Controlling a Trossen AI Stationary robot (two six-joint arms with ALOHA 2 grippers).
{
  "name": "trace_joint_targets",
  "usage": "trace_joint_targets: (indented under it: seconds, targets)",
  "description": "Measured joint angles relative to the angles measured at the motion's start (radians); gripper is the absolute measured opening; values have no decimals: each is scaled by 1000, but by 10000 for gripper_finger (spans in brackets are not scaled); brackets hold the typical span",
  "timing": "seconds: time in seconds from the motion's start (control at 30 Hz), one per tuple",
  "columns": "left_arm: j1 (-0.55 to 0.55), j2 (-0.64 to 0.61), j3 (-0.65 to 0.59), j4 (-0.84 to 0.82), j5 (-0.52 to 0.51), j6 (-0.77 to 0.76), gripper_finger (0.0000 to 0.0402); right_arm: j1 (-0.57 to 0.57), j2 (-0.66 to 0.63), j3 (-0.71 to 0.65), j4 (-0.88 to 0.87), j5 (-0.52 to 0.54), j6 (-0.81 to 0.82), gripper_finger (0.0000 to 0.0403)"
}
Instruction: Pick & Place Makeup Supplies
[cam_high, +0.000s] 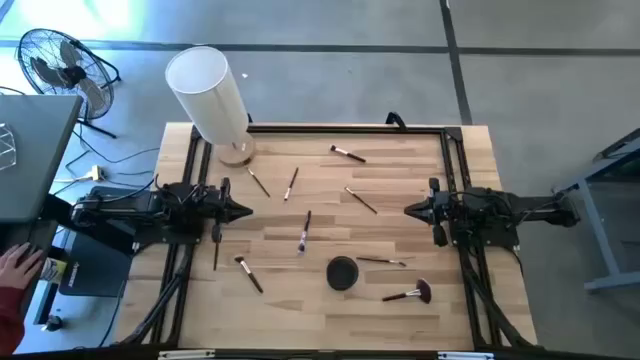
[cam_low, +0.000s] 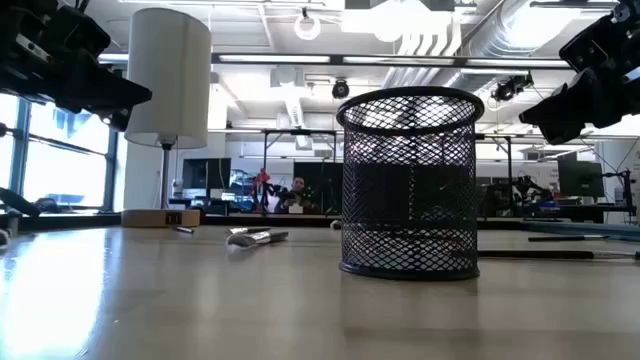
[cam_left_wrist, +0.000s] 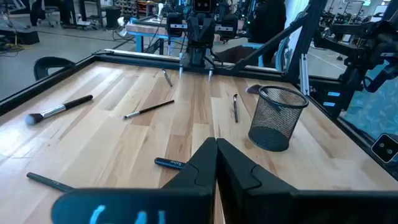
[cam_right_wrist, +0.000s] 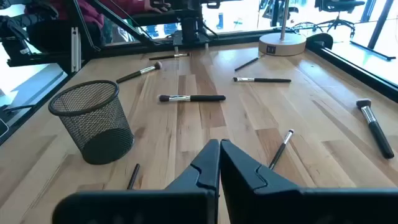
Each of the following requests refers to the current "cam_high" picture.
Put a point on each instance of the slim black silver-end brush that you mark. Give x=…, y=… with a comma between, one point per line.
x=291, y=183

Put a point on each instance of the black aluminium table frame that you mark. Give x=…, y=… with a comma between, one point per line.
x=350, y=130

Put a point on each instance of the thin brown light-tipped brush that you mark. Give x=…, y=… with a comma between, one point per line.
x=380, y=260

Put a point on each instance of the black desk foot knob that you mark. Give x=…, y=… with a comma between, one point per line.
x=52, y=323

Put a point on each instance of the person's hand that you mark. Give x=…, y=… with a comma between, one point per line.
x=20, y=265

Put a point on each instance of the black floor fan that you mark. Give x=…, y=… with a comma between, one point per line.
x=65, y=75

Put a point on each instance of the white power adapter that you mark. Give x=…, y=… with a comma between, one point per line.
x=97, y=173

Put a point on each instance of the black desk leg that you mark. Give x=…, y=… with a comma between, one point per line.
x=60, y=212

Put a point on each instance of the fan makeup brush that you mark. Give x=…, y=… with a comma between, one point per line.
x=424, y=291

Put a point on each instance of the black Trossen box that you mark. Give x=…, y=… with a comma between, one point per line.
x=95, y=272

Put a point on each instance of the white bar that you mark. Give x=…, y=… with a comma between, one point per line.
x=185, y=354
x=465, y=355

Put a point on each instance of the black silver-ferrule powder brush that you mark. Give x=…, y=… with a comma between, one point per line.
x=250, y=276

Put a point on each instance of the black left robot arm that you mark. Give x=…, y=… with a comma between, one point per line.
x=130, y=210

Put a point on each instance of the person's forearm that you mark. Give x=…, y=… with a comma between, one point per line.
x=10, y=320

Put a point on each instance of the black white-ferrule makeup brush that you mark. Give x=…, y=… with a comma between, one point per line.
x=352, y=156

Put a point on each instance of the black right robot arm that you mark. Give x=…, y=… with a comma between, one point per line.
x=510, y=207

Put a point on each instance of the grey metal cart table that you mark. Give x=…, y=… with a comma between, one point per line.
x=600, y=230

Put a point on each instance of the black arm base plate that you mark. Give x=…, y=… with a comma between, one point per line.
x=165, y=239
x=495, y=240

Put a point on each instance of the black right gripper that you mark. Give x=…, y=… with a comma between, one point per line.
x=440, y=210

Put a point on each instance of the purple-bristle makeup brush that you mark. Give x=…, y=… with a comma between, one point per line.
x=305, y=230

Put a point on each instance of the grey desk top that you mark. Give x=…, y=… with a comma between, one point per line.
x=35, y=160

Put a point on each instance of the thin brown makeup brush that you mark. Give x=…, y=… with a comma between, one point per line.
x=361, y=200
x=258, y=182
x=216, y=257

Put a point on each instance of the black round brush cup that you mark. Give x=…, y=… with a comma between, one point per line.
x=342, y=274

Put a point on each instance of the white shade wooden-base lamp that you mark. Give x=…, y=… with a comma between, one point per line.
x=205, y=95

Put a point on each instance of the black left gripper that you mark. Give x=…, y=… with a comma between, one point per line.
x=217, y=207

